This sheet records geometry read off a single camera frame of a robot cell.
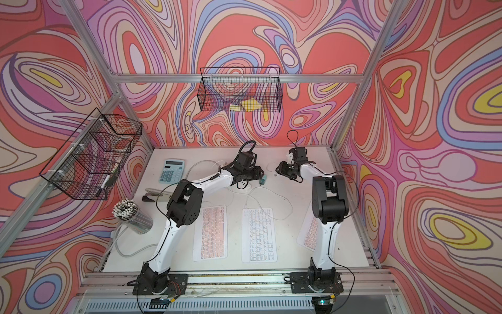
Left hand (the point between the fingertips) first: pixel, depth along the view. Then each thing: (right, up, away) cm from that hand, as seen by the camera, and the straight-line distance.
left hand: (265, 174), depth 101 cm
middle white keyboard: (-4, -28, -16) cm, 32 cm away
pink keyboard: (-25, -26, -14) cm, 39 cm away
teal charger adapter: (-2, -3, -1) cm, 4 cm away
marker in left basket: (-63, -4, -29) cm, 70 cm away
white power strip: (-11, -5, -11) cm, 16 cm away
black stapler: (-60, -12, -5) cm, 61 cm away
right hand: (+8, 0, +3) cm, 9 cm away
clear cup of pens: (-55, -13, -27) cm, 62 cm away
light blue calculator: (-51, +1, +5) cm, 51 cm away
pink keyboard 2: (+19, -27, -14) cm, 35 cm away
